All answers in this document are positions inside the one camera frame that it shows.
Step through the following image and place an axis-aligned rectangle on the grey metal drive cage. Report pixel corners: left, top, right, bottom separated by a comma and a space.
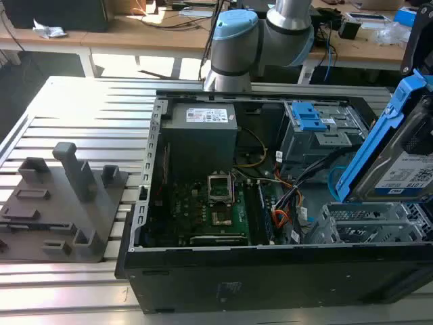
279, 100, 370, 172

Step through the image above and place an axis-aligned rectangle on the grey power supply unit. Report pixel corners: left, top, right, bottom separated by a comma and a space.
159, 102, 240, 177

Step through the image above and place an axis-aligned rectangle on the yellow and black wire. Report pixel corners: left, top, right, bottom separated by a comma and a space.
233, 127, 268, 169

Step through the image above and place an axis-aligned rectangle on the wooden desk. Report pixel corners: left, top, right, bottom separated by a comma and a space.
0, 13, 219, 58
304, 0, 419, 66

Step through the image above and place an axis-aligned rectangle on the black power adapter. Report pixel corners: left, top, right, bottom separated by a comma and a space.
338, 20, 361, 41

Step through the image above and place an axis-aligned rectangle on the CPU socket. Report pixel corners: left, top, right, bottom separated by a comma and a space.
206, 173, 236, 206

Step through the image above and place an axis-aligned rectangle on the green motherboard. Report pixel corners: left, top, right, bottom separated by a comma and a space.
150, 169, 275, 246

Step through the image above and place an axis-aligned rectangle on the crumpled white paper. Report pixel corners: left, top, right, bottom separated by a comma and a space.
32, 18, 68, 39

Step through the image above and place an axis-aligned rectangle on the black box on desk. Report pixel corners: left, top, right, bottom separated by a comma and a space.
1, 0, 110, 33

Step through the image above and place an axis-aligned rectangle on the blue cardboard box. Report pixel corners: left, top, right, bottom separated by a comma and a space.
394, 7, 419, 28

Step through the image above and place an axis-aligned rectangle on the orange and black wire bundle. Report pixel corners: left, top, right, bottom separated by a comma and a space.
272, 169, 304, 232

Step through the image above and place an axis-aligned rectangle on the blue disk wire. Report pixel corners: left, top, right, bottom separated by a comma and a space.
328, 165, 349, 201

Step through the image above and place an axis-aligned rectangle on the hard disk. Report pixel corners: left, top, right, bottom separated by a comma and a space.
338, 68, 433, 204

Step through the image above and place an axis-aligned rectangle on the clear plastic bag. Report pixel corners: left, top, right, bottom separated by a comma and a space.
375, 22, 412, 45

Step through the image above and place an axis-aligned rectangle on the blue plastic drive latch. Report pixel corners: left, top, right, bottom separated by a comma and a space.
291, 101, 328, 133

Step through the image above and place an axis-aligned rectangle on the blue hanging cable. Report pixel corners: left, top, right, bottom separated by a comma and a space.
323, 43, 338, 82

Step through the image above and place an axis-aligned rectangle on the black open PC case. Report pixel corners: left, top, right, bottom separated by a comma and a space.
114, 88, 433, 314

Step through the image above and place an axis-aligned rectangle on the bronze chipset heatsink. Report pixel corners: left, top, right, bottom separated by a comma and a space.
211, 210, 233, 227

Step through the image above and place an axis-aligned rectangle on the grey parts rack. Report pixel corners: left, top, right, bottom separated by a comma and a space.
0, 142, 129, 264

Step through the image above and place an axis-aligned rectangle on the white framed flat tablet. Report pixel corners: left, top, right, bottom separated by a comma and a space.
346, 12, 393, 25

